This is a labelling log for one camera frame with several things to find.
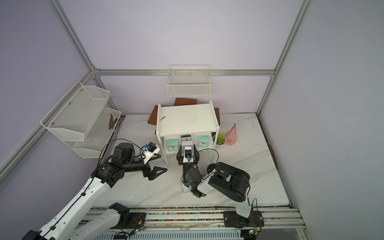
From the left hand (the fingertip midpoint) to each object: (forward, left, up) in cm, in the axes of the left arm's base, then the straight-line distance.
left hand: (161, 164), depth 72 cm
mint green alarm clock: (+11, -5, 0) cm, 12 cm away
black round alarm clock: (+6, -26, -16) cm, 31 cm away
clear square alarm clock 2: (+11, -12, 0) cm, 17 cm away
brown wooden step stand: (+36, +12, -5) cm, 39 cm away
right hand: (+12, -13, -3) cm, 18 cm away
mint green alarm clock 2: (+13, -21, 0) cm, 25 cm away
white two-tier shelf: (+18, -6, +13) cm, 23 cm away
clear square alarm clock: (+16, -12, +1) cm, 20 cm away
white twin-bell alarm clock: (-8, -12, -12) cm, 19 cm away
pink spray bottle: (+24, -39, -8) cm, 47 cm away
